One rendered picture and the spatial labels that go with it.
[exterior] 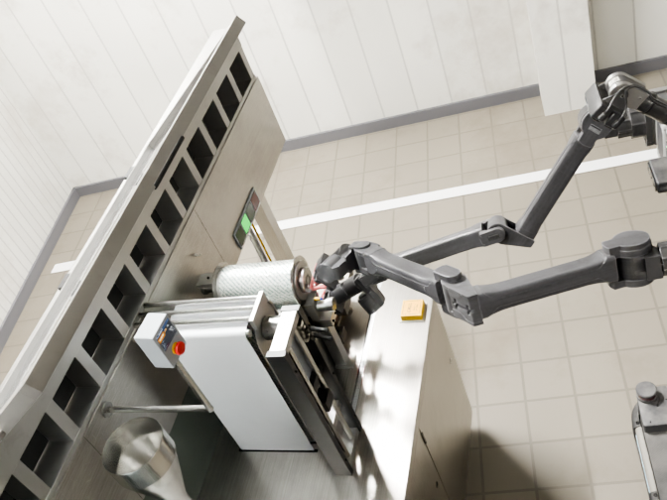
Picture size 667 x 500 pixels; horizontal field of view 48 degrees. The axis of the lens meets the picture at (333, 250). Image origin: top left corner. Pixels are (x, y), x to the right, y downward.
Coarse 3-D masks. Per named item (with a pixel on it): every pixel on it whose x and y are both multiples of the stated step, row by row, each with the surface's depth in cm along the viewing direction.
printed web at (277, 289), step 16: (224, 272) 225; (240, 272) 223; (256, 272) 221; (272, 272) 218; (288, 272) 217; (224, 288) 223; (240, 288) 221; (256, 288) 220; (272, 288) 218; (288, 288) 216; (272, 304) 203; (288, 304) 221; (256, 336) 192; (256, 352) 195; (288, 400) 208; (304, 432) 218
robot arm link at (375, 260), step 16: (368, 256) 195; (384, 256) 193; (368, 272) 199; (384, 272) 191; (400, 272) 184; (416, 272) 180; (432, 272) 178; (448, 272) 169; (416, 288) 180; (432, 288) 173
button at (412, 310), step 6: (414, 300) 247; (420, 300) 246; (402, 306) 247; (408, 306) 246; (414, 306) 245; (420, 306) 244; (402, 312) 244; (408, 312) 244; (414, 312) 243; (420, 312) 242; (402, 318) 244; (408, 318) 244; (414, 318) 243; (420, 318) 243
